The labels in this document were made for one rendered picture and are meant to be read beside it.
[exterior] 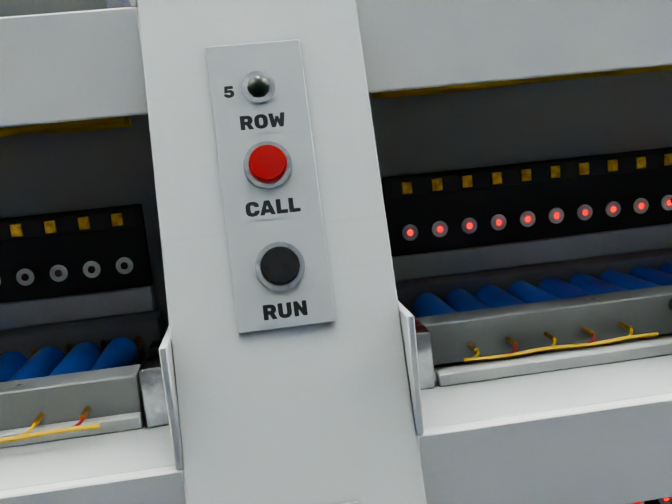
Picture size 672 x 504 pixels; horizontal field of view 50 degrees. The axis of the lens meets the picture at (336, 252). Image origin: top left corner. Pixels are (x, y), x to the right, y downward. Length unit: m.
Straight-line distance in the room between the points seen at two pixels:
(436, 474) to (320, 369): 0.06
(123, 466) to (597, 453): 0.20
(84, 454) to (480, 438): 0.17
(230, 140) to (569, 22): 0.17
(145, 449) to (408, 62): 0.20
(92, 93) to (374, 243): 0.14
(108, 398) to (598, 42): 0.28
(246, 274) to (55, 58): 0.12
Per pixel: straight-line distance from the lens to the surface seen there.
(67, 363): 0.41
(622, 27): 0.37
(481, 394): 0.34
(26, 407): 0.36
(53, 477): 0.32
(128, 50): 0.33
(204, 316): 0.30
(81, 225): 0.48
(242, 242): 0.30
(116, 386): 0.35
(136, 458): 0.32
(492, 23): 0.35
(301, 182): 0.30
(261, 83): 0.31
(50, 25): 0.34
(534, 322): 0.39
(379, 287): 0.30
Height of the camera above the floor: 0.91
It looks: 7 degrees up
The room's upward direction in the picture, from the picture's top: 7 degrees counter-clockwise
